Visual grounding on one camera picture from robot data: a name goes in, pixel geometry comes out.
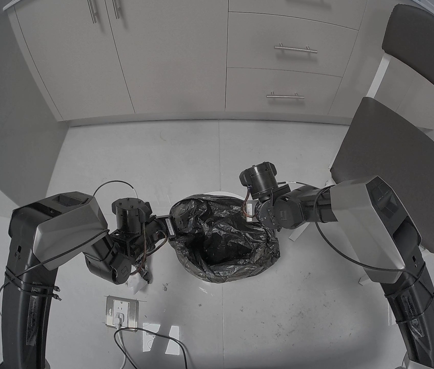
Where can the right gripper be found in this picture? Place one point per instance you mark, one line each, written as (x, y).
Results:
(250, 210)

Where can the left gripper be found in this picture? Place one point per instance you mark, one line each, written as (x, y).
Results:
(169, 225)

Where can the black plastic bag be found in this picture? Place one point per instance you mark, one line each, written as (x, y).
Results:
(232, 233)

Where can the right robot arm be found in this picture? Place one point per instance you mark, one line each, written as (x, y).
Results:
(367, 210)

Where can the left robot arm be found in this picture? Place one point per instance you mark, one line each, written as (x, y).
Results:
(67, 221)

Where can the white trash bin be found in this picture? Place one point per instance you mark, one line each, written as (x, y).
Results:
(224, 193)

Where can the crumpled white paper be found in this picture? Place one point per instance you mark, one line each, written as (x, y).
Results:
(140, 286)

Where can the white chair dark grey seat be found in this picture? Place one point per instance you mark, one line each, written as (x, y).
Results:
(393, 148)

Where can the white cabinet with drawers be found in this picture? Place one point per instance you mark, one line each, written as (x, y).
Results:
(170, 52)

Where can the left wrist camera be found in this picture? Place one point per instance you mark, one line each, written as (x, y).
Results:
(147, 210)

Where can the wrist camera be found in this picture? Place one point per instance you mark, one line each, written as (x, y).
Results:
(147, 210)
(245, 179)

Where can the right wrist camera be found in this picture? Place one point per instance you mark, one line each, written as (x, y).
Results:
(245, 179)

